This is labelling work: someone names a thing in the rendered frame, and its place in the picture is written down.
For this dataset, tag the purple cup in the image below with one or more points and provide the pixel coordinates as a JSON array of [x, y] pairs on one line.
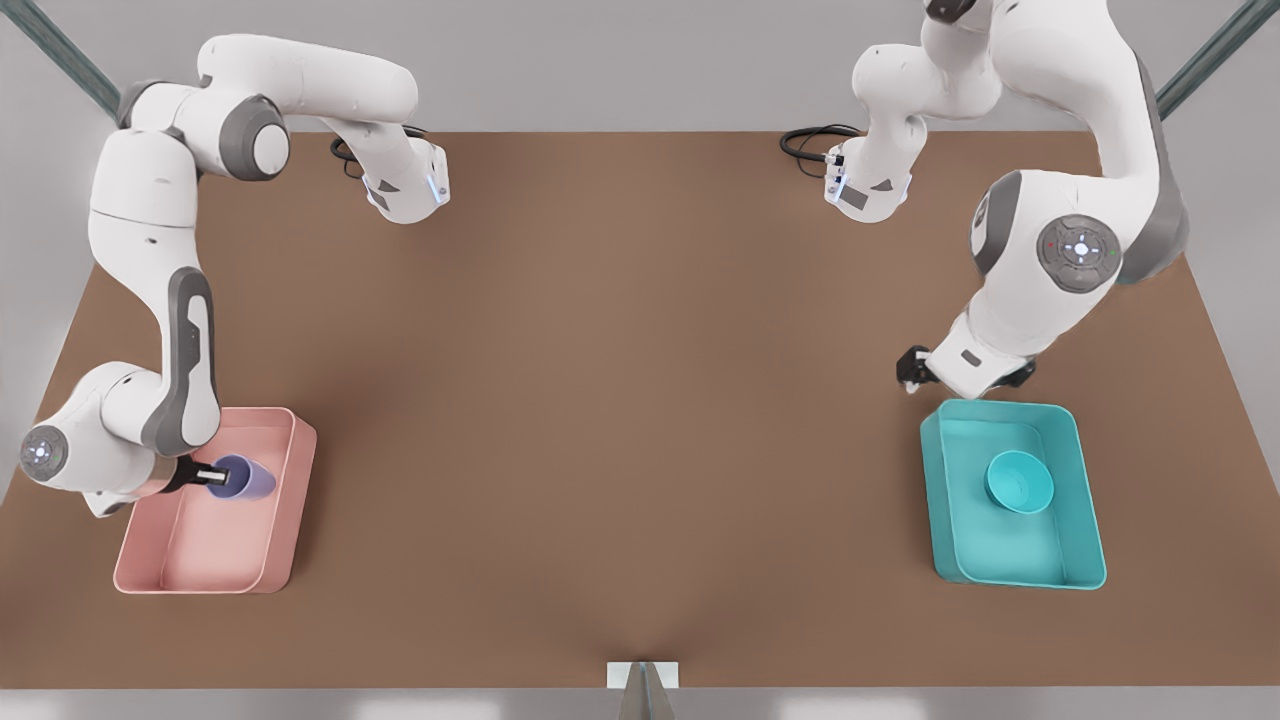
[[256, 481]]

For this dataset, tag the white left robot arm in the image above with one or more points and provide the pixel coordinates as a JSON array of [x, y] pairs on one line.
[[1075, 110]]

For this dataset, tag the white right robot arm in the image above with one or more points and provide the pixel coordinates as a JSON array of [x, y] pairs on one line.
[[140, 230]]

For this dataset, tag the pink plastic box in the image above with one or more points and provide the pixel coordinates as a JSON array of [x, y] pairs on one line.
[[215, 545]]

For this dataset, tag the teal bowl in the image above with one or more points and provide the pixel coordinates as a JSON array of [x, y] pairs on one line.
[[1020, 484]]

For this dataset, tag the teal plastic box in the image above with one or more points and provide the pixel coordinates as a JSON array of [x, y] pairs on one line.
[[1015, 550]]

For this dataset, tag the silver frame post with foot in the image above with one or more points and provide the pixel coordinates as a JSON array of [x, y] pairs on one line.
[[641, 695]]

